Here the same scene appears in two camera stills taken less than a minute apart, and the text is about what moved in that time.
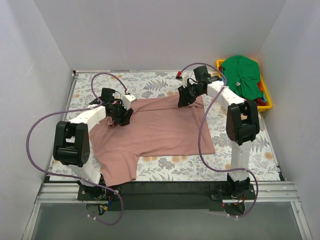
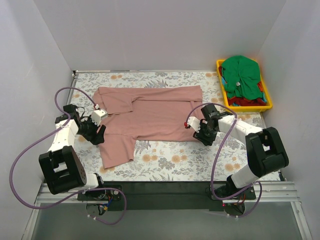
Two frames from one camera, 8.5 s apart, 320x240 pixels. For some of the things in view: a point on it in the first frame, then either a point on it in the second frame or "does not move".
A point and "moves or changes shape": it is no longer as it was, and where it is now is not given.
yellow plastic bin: [268, 105] does not move
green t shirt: [242, 75] does not move
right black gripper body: [186, 92] → [202, 134]
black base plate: [149, 195] does not move
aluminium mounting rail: [265, 192] does not move
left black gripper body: [122, 115] → [95, 134]
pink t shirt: [154, 127] moves or changes shape
